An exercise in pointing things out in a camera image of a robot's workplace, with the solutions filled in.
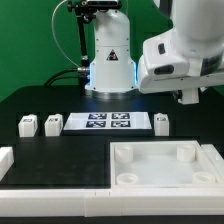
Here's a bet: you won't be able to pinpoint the grey cable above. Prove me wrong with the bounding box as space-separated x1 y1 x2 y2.
51 0 83 68

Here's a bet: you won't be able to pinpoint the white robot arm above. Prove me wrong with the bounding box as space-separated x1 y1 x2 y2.
86 0 224 104

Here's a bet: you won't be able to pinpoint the white fence wall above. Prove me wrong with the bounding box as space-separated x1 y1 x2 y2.
0 188 224 217
202 144 224 180
0 147 14 181

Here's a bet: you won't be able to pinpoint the white front fence wall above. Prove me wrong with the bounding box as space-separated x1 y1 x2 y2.
0 188 224 217

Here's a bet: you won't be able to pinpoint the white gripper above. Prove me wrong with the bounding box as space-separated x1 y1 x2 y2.
137 28 224 104

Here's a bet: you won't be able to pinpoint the white square table top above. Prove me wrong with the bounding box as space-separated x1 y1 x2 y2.
110 141 224 189

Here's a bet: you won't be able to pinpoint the black cables at base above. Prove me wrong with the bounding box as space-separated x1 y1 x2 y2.
43 68 88 88

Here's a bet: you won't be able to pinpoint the white right fence wall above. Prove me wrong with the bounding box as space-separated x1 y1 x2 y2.
202 144 224 180

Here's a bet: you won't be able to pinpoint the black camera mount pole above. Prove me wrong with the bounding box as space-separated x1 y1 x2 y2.
68 0 96 93

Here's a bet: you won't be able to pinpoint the white marker sheet with tags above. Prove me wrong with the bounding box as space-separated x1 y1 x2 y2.
64 112 152 131

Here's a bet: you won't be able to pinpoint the white left fence wall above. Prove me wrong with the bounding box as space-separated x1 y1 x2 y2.
0 147 14 181

